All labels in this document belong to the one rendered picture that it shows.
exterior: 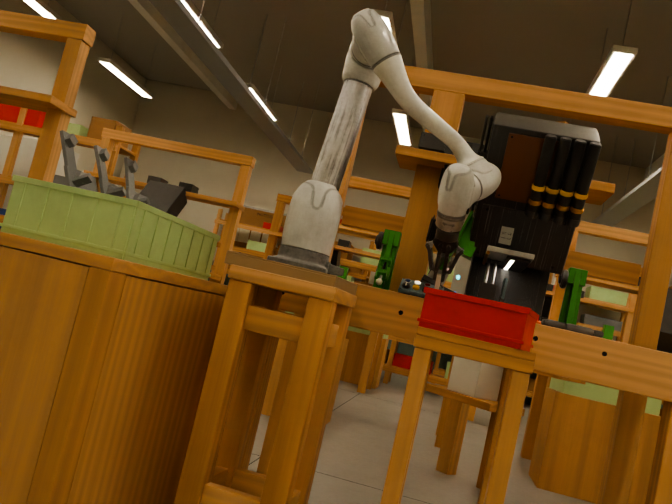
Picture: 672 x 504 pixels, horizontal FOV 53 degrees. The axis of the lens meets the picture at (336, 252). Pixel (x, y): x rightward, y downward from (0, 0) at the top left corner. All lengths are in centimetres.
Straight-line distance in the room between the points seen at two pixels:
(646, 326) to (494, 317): 113
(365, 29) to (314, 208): 59
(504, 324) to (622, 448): 116
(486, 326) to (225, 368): 75
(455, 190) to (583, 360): 70
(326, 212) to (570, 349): 92
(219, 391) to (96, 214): 61
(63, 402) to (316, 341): 67
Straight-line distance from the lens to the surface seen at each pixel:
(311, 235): 198
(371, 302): 232
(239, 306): 193
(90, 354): 188
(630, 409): 300
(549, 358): 232
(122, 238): 196
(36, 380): 198
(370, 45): 219
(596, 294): 1224
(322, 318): 186
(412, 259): 293
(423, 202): 297
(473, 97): 312
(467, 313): 201
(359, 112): 230
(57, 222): 208
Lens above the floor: 78
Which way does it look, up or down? 5 degrees up
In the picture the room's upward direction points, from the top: 13 degrees clockwise
